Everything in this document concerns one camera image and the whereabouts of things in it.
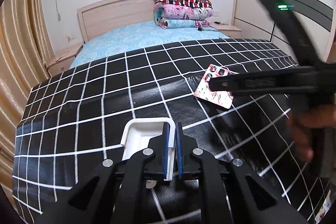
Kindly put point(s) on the person right hand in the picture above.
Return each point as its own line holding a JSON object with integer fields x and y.
{"x": 302, "y": 126}

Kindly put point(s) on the white plastic packaging tray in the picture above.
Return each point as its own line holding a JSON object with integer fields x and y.
{"x": 149, "y": 142}

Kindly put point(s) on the right beige nightstand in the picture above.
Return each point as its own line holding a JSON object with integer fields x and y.
{"x": 228, "y": 30}

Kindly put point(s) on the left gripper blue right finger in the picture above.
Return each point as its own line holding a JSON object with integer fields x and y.
{"x": 178, "y": 141}

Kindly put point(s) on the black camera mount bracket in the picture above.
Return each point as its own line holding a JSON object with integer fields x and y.
{"x": 283, "y": 16}

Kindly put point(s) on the pink folded quilt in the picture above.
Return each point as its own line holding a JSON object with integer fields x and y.
{"x": 179, "y": 12}

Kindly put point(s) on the beige nightstand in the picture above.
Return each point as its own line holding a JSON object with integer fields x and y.
{"x": 63, "y": 59}
{"x": 228, "y": 30}

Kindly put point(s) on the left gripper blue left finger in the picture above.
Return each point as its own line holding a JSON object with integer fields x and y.
{"x": 165, "y": 157}

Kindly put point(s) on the beige wooden headboard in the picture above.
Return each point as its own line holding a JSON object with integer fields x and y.
{"x": 106, "y": 15}

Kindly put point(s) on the beige striped curtain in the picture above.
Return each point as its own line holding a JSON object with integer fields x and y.
{"x": 25, "y": 51}

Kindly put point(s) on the left beige nightstand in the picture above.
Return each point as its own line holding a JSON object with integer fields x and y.
{"x": 63, "y": 59}

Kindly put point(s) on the black white grid cover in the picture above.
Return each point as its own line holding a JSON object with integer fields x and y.
{"x": 111, "y": 107}

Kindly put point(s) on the light blue bed sheet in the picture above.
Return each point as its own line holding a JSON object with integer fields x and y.
{"x": 136, "y": 36}

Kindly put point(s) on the black pen on nightstand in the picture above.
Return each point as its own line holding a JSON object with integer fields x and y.
{"x": 220, "y": 23}

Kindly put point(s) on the light blue folded quilt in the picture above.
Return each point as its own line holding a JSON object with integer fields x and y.
{"x": 167, "y": 23}

